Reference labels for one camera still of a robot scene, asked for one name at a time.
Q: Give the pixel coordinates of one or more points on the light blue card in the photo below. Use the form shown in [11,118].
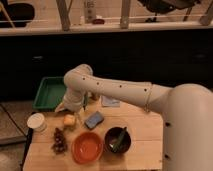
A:
[109,102]

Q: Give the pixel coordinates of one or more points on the dark brown bowl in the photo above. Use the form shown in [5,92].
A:
[112,134]

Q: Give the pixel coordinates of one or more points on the green spoon in bowl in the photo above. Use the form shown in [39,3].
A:
[116,143]

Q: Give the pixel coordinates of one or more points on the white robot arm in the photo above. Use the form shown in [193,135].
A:
[186,109]

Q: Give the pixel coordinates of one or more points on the red small dish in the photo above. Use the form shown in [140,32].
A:
[98,21]

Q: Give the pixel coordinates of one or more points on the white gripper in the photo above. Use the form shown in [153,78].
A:
[73,101]

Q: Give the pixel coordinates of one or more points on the orange bowl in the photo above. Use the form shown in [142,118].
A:
[87,148]

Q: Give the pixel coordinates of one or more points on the bunch of dark grapes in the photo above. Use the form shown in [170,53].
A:
[60,144]

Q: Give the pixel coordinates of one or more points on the black office chair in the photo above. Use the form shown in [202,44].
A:
[166,6]

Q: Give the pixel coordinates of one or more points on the green plastic tray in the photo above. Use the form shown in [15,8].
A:
[49,94]

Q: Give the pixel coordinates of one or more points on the yellow apple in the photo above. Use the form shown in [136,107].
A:
[69,120]

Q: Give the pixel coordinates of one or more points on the white plastic cup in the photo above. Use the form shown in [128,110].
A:
[37,122]

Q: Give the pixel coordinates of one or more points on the black chair at left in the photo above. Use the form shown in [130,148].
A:
[20,14]

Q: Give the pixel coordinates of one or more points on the blue sponge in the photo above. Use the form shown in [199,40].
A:
[92,121]

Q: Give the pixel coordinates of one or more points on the white bottle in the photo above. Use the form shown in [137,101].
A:
[89,10]

